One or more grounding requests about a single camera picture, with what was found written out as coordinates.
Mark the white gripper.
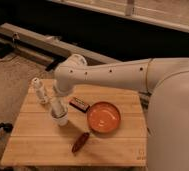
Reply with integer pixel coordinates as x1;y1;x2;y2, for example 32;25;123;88
51;90;67;114

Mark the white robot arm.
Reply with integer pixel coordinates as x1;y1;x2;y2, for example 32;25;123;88
54;54;189;171

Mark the dark rectangular box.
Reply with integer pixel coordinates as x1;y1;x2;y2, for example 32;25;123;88
69;97;90;113

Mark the orange bowl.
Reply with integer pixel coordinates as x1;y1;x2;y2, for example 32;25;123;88
87;101;121;133

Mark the wooden table board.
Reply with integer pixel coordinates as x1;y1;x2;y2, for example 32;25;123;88
1;85;147;167

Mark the black handle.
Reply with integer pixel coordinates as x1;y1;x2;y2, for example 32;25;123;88
0;123;13;133

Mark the long metal rail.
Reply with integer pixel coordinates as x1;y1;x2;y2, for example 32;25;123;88
0;23;118;63

